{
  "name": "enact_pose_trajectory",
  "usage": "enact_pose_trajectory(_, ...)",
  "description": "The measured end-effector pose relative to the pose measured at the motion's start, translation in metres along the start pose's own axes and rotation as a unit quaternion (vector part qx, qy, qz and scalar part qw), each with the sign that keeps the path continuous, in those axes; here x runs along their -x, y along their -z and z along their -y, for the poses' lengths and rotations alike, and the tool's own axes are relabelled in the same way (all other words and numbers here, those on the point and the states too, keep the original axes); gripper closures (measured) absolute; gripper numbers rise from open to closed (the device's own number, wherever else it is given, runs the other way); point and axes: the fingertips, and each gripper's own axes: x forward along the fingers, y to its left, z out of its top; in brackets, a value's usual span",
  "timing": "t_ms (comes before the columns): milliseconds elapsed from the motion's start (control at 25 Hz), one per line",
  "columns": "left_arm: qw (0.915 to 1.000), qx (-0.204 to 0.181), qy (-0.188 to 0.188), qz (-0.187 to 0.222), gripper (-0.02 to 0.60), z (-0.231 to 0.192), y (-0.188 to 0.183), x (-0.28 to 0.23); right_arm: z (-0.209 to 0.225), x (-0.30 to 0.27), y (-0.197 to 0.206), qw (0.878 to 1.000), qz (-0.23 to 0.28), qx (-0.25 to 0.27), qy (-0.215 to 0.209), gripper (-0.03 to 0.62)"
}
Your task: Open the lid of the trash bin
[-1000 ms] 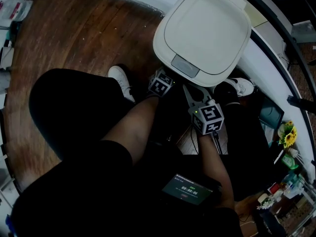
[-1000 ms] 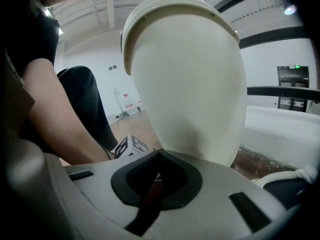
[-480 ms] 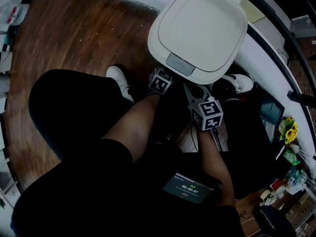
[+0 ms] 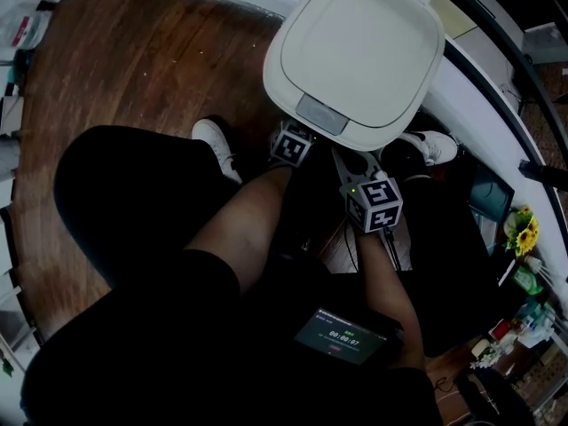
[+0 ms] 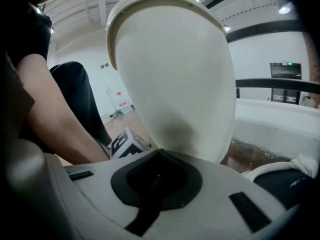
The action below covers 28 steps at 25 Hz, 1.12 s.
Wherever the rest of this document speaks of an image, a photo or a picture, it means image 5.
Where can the white curved ledge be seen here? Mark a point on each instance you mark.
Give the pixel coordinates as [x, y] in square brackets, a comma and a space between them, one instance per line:
[272, 119]

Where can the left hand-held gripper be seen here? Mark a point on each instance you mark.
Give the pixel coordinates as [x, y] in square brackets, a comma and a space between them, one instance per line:
[125, 144]

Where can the white lidded trash bin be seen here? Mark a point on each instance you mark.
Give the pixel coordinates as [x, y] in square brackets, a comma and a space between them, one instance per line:
[175, 79]

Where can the person's black shirt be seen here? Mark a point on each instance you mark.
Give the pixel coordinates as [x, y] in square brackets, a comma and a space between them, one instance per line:
[27, 29]

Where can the white stand with red sign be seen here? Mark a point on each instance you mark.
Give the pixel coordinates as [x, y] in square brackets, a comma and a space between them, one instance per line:
[117, 104]

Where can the black metal railing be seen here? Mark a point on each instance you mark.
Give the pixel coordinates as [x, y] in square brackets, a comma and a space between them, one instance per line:
[275, 84]

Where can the person's left forearm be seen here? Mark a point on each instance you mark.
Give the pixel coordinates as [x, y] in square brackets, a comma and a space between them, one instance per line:
[57, 114]

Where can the person's left leg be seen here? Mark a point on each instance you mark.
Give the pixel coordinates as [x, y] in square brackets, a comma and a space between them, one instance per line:
[80, 96]

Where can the black double door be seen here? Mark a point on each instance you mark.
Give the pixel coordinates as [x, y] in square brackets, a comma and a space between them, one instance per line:
[285, 84]

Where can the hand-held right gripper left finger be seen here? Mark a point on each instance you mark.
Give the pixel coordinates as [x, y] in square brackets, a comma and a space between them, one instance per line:
[82, 204]

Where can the person's white right shoe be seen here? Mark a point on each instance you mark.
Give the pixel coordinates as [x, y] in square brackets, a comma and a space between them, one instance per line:
[302, 164]

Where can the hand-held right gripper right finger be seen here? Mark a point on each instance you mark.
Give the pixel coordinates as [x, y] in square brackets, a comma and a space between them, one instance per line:
[215, 204]

